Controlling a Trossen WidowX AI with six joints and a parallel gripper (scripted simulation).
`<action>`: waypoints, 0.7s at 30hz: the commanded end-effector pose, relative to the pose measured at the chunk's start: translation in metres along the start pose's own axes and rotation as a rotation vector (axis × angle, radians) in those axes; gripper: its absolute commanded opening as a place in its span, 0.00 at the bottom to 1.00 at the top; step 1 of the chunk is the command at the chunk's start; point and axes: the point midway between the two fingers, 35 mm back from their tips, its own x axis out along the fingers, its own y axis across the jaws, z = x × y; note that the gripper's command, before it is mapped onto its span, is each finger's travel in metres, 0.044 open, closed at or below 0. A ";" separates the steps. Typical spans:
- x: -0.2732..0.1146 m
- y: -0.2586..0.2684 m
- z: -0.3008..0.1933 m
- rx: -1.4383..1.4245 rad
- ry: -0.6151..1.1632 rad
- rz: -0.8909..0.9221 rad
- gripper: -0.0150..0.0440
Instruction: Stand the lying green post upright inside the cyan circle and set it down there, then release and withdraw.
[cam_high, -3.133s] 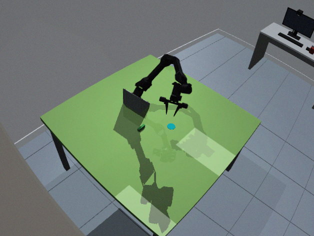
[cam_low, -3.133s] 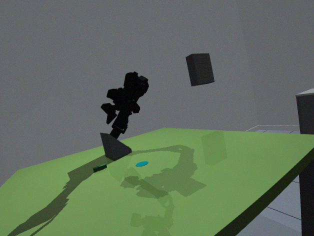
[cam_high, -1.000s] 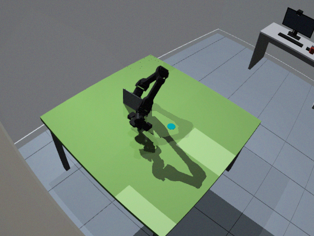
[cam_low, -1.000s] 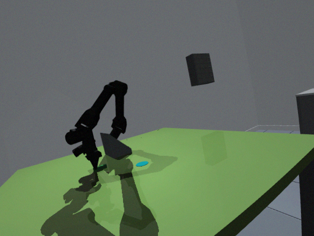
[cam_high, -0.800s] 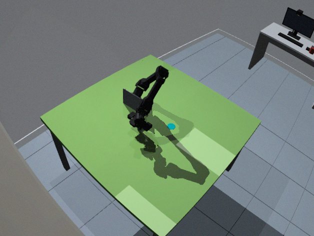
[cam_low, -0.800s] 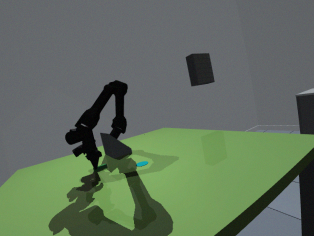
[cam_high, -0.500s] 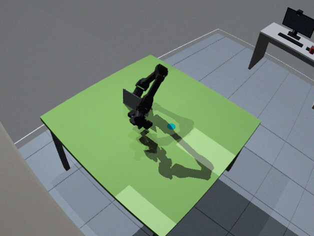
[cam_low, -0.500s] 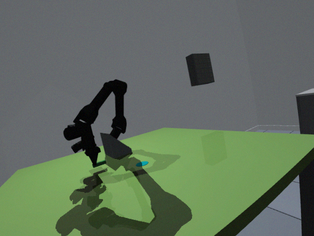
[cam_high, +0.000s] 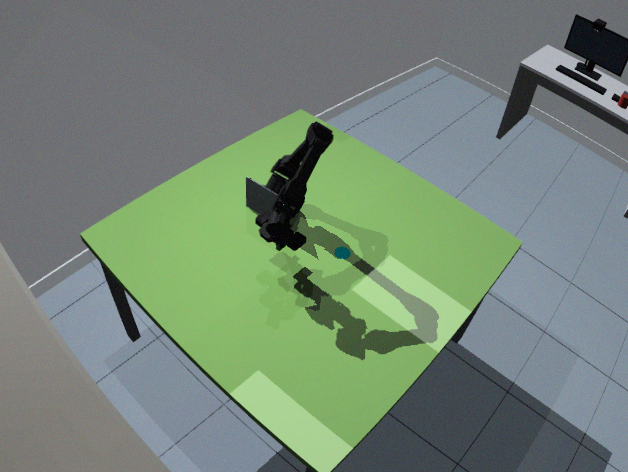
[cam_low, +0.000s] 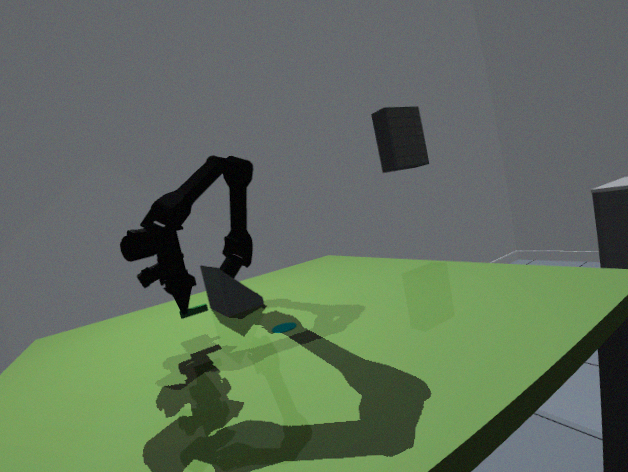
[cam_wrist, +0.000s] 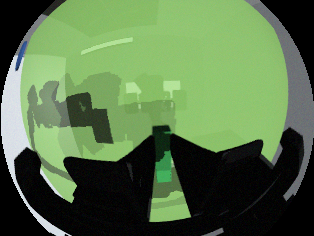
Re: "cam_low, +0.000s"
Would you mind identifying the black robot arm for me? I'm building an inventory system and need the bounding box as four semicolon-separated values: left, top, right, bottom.
120;155;253;288

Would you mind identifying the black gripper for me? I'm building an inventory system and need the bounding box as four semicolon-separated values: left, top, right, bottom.
157;249;197;314

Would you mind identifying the cyan circle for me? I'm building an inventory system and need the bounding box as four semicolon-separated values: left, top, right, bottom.
271;322;296;333

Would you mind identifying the green rectangular post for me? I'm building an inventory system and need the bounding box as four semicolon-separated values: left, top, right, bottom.
179;303;209;319

